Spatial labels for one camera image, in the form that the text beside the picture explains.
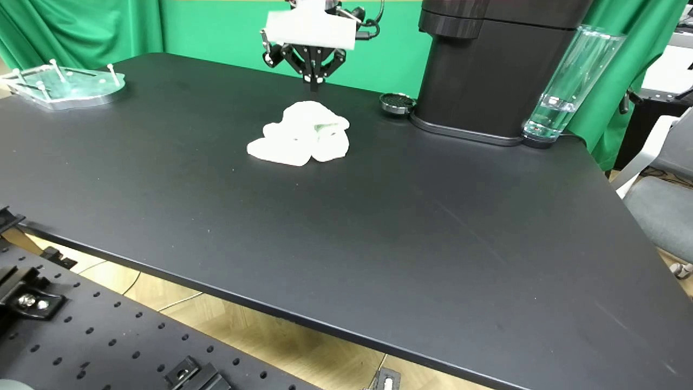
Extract clear acrylic peg stand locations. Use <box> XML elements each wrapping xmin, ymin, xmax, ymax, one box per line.
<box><xmin>0</xmin><ymin>58</ymin><xmax>127</xmax><ymax>111</ymax></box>

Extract green curtain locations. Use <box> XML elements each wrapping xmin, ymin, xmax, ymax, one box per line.
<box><xmin>0</xmin><ymin>0</ymin><xmax>164</xmax><ymax>70</ymax></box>
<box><xmin>563</xmin><ymin>0</ymin><xmax>689</xmax><ymax>172</ymax></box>

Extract clear water tank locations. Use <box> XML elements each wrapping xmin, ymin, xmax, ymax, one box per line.
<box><xmin>522</xmin><ymin>24</ymin><xmax>627</xmax><ymax>149</ymax></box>

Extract black metal bracket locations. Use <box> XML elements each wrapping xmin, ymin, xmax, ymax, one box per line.
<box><xmin>164</xmin><ymin>356</ymin><xmax>231</xmax><ymax>390</ymax></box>
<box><xmin>0</xmin><ymin>265</ymin><xmax>69</xmax><ymax>321</ymax></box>

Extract round metal filter basket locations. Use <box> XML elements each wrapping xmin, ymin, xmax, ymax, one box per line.
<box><xmin>379</xmin><ymin>93</ymin><xmax>417</xmax><ymax>116</ymax></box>

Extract white cable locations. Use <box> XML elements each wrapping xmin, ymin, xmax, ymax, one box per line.
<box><xmin>122</xmin><ymin>270</ymin><xmax>204</xmax><ymax>313</ymax></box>

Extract white cloth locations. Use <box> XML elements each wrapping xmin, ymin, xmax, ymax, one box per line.
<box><xmin>246</xmin><ymin>100</ymin><xmax>351</xmax><ymax>167</ymax></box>

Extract black coffee machine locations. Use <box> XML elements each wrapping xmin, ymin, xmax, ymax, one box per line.
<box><xmin>409</xmin><ymin>0</ymin><xmax>594</xmax><ymax>147</ymax></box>

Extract grey office chair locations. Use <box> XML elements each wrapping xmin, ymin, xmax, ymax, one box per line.
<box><xmin>611</xmin><ymin>107</ymin><xmax>693</xmax><ymax>280</ymax></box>

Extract black clamp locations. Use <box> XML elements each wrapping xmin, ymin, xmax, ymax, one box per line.
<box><xmin>40</xmin><ymin>246</ymin><xmax>77</xmax><ymax>270</ymax></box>

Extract black side table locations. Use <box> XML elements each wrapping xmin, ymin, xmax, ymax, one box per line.
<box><xmin>614</xmin><ymin>87</ymin><xmax>693</xmax><ymax>171</ymax></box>

